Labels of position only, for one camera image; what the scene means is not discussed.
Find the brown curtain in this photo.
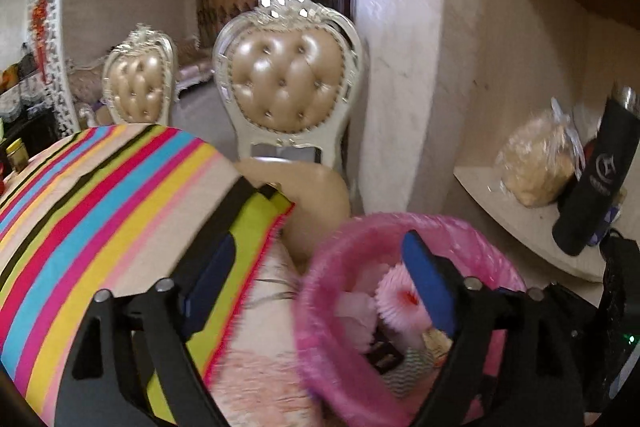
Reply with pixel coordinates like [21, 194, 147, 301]
[194, 0, 262, 38]

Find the bent white foam sheet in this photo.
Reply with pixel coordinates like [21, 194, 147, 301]
[333, 291, 378, 351]

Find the glass jar yellow lid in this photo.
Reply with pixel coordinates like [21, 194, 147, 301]
[4, 137, 29, 172]

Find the bin with pink bag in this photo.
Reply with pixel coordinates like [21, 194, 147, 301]
[293, 212, 529, 427]

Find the gold tufted carved chair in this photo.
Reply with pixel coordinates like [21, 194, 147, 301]
[102, 23, 176, 126]
[212, 0, 364, 259]

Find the black flask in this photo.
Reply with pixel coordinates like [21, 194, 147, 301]
[551, 85, 640, 258]

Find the cream carved sofa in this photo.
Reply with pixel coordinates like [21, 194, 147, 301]
[172, 37, 214, 90]

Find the white lattice screen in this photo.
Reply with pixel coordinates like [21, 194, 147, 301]
[26, 0, 82, 134]

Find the pink floral fuzzy cloth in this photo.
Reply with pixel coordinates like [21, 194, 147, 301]
[205, 234, 332, 427]

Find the black box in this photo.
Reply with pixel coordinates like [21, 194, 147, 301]
[367, 339, 406, 376]

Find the curved wooden shelf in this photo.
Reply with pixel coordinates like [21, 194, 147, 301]
[452, 156, 617, 284]

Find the black piano with lace cover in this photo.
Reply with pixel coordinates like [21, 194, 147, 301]
[0, 71, 57, 148]

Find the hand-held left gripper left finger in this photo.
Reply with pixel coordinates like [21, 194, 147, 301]
[52, 233, 238, 427]

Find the clear bag of food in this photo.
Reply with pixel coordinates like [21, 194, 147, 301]
[494, 96, 586, 208]

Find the zigzag patterned wrapper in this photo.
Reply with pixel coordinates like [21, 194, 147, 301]
[387, 349, 437, 401]

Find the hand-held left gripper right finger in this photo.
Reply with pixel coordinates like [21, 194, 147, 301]
[401, 230, 587, 427]

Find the red knot wall hanging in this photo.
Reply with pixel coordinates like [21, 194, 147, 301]
[29, 0, 49, 54]

